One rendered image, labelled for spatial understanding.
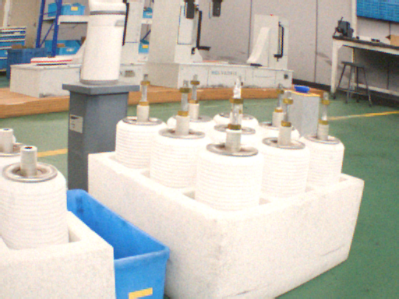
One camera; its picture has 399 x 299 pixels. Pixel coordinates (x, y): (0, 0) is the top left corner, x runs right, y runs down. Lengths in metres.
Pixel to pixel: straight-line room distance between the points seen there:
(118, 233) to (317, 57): 5.68
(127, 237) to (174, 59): 2.66
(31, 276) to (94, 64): 0.67
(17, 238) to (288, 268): 0.46
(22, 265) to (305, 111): 0.79
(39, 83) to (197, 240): 2.09
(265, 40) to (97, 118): 3.41
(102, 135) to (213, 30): 6.47
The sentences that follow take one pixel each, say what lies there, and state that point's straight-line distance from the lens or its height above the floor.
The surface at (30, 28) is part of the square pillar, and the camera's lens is 7.08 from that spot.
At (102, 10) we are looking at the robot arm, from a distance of 1.05.
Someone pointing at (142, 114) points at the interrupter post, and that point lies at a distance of 0.85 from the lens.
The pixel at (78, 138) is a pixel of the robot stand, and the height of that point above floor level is 0.18.
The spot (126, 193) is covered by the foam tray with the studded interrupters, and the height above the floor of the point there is 0.15.
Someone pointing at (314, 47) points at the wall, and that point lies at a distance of 6.34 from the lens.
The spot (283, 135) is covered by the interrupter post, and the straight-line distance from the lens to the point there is 0.76.
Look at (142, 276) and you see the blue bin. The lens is 0.65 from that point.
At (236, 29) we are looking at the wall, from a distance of 7.15.
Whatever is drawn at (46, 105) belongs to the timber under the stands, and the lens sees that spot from 2.58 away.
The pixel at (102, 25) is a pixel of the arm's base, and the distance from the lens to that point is 1.04.
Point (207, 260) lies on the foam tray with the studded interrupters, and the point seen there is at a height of 0.11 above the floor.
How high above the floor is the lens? 0.40
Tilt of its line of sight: 13 degrees down
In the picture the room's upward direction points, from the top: 5 degrees clockwise
